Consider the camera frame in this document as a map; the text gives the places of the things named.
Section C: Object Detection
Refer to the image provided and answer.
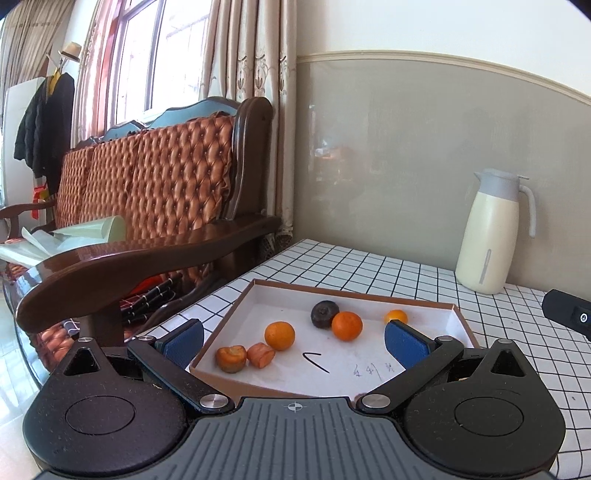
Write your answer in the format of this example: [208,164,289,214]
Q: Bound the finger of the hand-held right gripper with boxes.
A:
[542,289,591,342]

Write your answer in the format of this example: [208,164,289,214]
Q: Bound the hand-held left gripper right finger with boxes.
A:
[355,320,548,416]

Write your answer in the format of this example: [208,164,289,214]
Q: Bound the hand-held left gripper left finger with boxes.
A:
[46,318,236,416]

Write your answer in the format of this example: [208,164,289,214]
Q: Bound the carrot piece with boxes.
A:
[246,342,276,369]
[215,344,246,374]

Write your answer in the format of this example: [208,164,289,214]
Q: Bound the dark shrivelled fruit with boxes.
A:
[311,300,341,329]

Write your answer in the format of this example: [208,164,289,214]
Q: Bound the brown cardboard box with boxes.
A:
[188,278,481,402]

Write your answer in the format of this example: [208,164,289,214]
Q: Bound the white checked tablecloth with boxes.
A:
[139,239,591,480]

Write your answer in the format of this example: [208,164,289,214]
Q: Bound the red plastic bag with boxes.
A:
[121,273,162,303]

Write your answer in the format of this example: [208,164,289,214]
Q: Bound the cream thermos jug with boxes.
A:
[455,168,537,295]

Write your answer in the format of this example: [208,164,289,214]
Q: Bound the papers on sofa seat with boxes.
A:
[54,215,127,244]

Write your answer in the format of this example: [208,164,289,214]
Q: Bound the wooden sofa with orange cushions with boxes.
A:
[0,96,282,384]

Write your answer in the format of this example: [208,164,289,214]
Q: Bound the beige embroidered curtain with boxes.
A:
[201,0,298,259]

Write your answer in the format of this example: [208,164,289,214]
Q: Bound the black jacket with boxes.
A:
[14,73,75,195]

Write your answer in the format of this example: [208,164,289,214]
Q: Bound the window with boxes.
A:
[108,0,218,130]

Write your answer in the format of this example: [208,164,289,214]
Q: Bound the white refrigerator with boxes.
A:
[2,78,47,206]

